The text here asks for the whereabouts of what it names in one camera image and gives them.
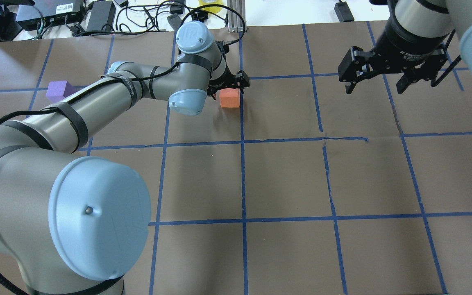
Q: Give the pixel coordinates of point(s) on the grey adapter plug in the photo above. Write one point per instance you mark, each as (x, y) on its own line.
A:
(175, 21)

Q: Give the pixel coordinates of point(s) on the black power adapter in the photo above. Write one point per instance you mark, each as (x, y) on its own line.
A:
(343, 12)

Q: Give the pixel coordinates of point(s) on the aluminium frame post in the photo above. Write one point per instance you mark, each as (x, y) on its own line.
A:
(235, 21)

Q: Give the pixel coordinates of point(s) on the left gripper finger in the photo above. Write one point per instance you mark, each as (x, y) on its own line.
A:
(241, 81)

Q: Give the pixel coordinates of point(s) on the purple foam block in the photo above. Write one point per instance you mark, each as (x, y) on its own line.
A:
(59, 90)

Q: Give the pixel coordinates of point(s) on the orange foam block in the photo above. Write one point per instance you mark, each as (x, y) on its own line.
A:
(229, 98)

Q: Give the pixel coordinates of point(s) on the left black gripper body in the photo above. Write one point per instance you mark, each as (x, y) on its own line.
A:
(234, 79)

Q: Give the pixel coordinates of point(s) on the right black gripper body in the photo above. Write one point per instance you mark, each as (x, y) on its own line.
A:
(409, 46)

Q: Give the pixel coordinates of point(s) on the yellow tape roll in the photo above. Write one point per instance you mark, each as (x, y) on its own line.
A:
(211, 8)

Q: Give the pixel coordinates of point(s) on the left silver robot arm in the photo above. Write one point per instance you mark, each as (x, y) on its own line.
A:
(72, 225)

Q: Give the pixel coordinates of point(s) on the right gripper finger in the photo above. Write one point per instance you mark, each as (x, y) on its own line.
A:
(356, 67)
(427, 71)

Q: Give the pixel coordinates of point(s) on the black power brick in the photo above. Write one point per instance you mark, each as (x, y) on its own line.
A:
(101, 16)

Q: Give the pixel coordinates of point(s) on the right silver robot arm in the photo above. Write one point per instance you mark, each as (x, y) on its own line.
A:
(432, 18)

